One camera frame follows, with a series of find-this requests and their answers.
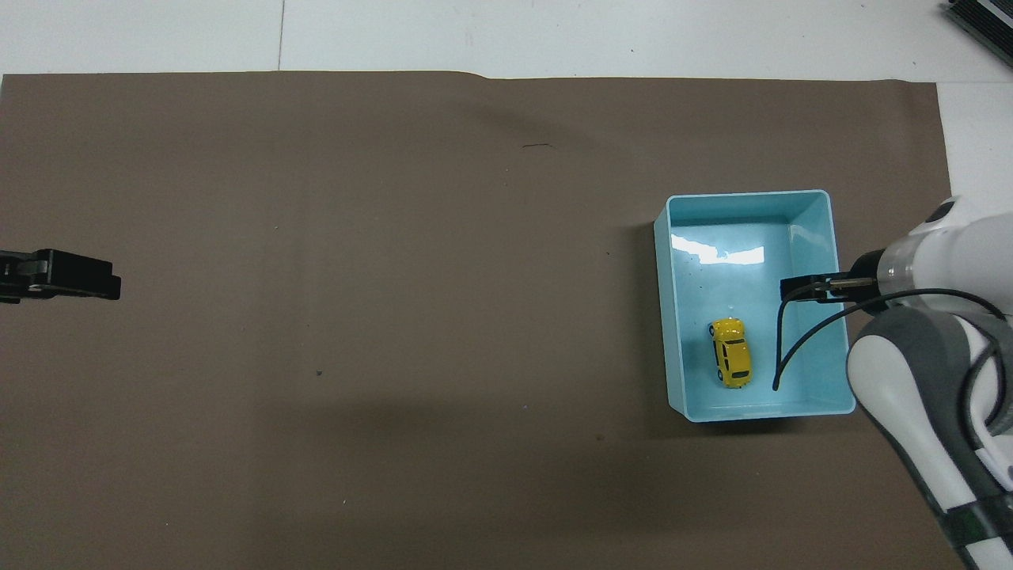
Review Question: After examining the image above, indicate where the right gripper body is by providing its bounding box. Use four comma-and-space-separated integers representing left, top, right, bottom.
823, 249, 888, 318

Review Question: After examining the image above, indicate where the yellow toy beetle car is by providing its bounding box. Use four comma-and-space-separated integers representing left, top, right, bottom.
708, 317, 752, 390

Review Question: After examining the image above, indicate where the light blue plastic bin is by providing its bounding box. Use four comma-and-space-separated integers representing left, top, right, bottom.
653, 189, 858, 424

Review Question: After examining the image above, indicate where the black stand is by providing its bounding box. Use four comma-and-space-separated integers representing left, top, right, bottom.
941, 0, 1013, 50

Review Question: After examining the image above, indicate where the black cable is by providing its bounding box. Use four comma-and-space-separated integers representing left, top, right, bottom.
772, 287, 1013, 438

